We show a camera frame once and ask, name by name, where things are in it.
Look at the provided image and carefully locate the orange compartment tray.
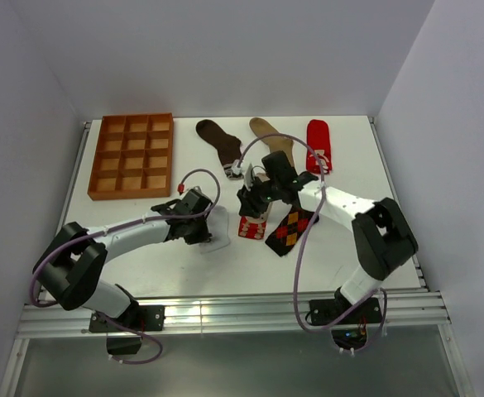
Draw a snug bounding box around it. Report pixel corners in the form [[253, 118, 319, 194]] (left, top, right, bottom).
[[88, 112, 174, 201]]

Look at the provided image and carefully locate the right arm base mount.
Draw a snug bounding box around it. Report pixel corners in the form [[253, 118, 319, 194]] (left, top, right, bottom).
[[304, 297, 386, 353]]

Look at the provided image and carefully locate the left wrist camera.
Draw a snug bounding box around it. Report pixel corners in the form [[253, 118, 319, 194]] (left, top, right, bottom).
[[177, 183, 202, 199]]

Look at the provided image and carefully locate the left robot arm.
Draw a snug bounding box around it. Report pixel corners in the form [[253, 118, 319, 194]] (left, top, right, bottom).
[[30, 188, 213, 330]]

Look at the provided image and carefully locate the aluminium rail frame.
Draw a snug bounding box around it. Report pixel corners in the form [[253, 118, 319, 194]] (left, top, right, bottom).
[[0, 116, 475, 396]]

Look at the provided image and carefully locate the dark brown sock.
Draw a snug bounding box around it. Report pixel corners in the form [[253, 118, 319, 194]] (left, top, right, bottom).
[[195, 119, 242, 179]]

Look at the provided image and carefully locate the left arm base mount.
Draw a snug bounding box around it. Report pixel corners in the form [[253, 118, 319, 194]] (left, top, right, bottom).
[[89, 304, 165, 358]]

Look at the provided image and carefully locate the beige and red reindeer sock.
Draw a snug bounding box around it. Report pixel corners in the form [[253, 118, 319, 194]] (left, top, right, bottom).
[[237, 186, 272, 240]]

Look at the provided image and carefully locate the black orange argyle sock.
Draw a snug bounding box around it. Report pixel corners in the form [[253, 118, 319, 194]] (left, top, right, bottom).
[[266, 206, 314, 257]]

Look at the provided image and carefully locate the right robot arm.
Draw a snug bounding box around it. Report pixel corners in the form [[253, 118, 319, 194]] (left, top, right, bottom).
[[232, 151, 419, 323]]

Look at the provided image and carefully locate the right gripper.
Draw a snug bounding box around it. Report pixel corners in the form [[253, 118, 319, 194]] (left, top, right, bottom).
[[237, 174, 280, 219]]

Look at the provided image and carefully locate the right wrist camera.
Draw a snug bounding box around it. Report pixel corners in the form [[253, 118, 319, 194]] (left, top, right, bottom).
[[230, 160, 256, 191]]

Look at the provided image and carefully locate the tan sock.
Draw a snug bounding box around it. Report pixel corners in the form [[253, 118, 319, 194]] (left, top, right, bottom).
[[249, 117, 295, 166]]

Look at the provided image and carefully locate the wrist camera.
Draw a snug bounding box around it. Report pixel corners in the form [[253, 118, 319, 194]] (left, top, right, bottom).
[[230, 160, 256, 191], [177, 183, 202, 199]]

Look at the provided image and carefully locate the white sock with black stripes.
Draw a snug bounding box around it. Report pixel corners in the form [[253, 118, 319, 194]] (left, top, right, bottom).
[[199, 205, 230, 255]]

